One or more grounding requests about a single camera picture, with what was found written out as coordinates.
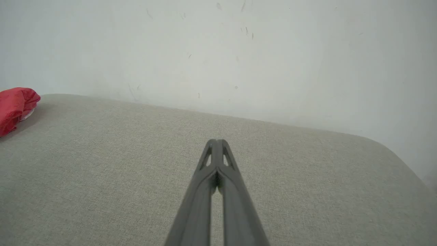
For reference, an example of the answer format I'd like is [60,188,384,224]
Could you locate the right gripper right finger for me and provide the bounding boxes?
[217,139,271,246]

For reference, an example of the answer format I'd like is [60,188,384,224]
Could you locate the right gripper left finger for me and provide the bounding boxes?
[164,139,217,246]

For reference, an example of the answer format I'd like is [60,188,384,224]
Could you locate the red towel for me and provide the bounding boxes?
[0,87,41,137]

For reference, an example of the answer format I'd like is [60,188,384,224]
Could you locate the grey fabric sofa cushion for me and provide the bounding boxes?
[0,94,437,246]

